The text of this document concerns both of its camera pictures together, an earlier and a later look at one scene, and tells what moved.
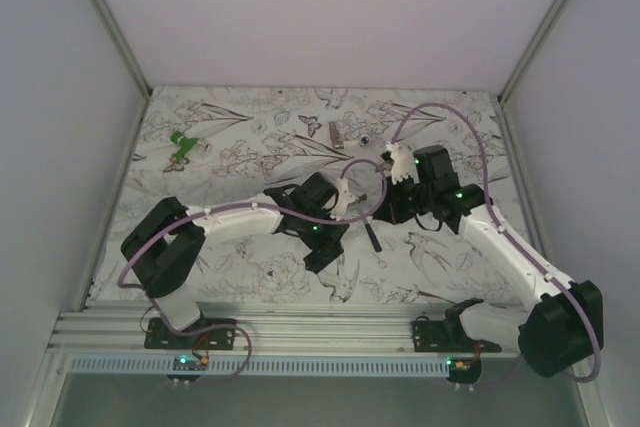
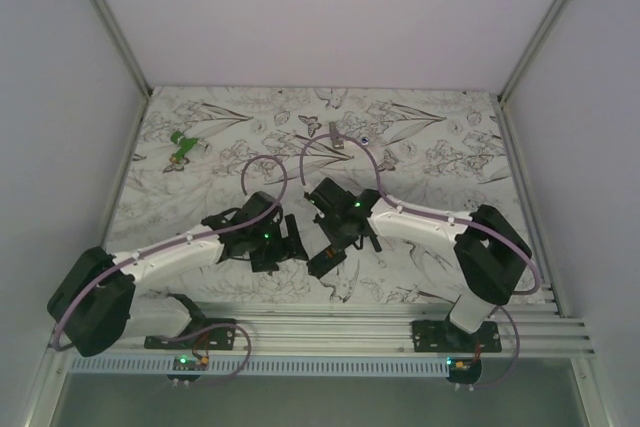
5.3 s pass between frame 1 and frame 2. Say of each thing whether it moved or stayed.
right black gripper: moved
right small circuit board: stayed
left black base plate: stayed
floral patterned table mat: stayed
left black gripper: moved
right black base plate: stayed
